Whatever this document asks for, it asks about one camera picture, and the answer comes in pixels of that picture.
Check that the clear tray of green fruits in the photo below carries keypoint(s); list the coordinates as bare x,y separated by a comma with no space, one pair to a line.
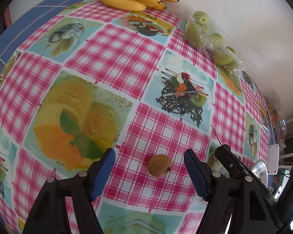
204,34

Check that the brown kiwi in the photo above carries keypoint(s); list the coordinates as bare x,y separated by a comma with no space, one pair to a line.
159,165

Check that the clear box of brown fruits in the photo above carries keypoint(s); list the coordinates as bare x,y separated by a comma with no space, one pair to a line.
276,114

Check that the pink checkered fruit tablecloth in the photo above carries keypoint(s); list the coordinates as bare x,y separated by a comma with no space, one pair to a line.
95,77

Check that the large steel bowl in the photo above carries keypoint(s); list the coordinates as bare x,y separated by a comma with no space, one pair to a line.
260,171

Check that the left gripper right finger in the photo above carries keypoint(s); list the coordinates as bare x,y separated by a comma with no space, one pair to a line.
239,200

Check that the white plastic box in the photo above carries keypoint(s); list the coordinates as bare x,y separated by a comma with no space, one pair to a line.
273,159

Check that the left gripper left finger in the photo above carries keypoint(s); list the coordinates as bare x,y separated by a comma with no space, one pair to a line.
49,212

